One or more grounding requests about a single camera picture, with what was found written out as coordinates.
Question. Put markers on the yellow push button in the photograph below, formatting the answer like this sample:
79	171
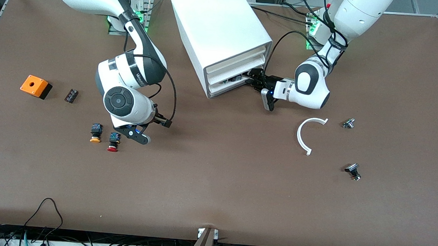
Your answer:
96	131

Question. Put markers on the black silver selector switch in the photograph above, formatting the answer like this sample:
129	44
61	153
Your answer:
352	169

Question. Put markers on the orange button enclosure box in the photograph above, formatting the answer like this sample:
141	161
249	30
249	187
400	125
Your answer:
33	85

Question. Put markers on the white curved plastic arc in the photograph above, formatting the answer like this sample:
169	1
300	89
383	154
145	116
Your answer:
299	136

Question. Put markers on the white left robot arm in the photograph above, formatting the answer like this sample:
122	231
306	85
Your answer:
311	86

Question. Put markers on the small white bracket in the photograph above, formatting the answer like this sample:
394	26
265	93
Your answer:
199	232

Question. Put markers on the small silver switch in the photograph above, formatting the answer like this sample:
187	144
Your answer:
348	123

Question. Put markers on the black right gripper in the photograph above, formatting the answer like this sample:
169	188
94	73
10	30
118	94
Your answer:
157	114

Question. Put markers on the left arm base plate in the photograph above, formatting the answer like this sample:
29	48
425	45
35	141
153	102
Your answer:
309	43

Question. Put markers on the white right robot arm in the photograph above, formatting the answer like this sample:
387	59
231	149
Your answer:
122	103

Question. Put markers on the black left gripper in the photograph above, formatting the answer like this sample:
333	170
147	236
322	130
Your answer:
270	82

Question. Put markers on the red push button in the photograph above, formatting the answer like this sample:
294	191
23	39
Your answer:
113	142

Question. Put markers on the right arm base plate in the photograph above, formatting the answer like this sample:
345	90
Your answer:
113	30

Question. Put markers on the white drawer cabinet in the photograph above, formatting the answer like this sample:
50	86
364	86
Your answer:
216	21

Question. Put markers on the small black contact block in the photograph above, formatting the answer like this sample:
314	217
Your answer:
71	95

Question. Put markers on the white plain drawer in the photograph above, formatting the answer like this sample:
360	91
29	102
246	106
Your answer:
244	60
244	69

